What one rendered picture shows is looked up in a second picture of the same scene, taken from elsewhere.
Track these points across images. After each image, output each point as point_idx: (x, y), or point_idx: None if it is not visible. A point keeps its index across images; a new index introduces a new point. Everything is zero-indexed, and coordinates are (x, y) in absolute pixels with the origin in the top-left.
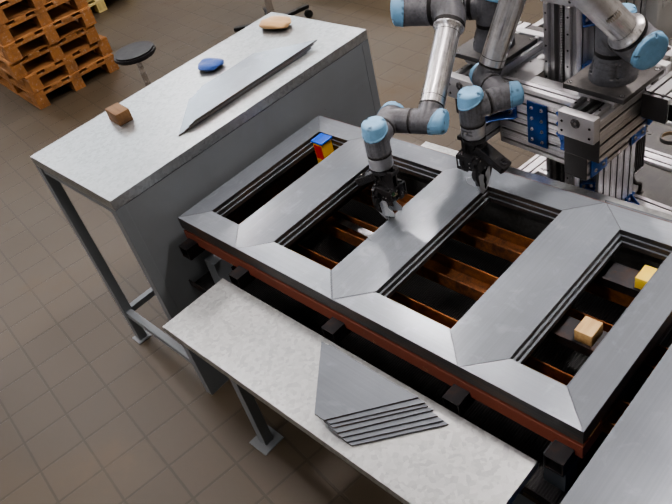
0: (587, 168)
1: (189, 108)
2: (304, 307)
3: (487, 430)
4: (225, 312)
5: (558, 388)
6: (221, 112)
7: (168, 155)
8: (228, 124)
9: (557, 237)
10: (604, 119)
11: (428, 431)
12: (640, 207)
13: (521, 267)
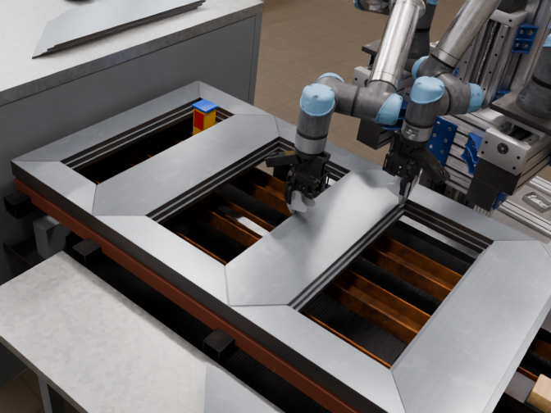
0: (494, 199)
1: (47, 30)
2: (157, 303)
3: None
4: (64, 298)
5: None
6: (91, 44)
7: (15, 78)
8: (99, 60)
9: (496, 271)
10: (533, 150)
11: None
12: None
13: (463, 301)
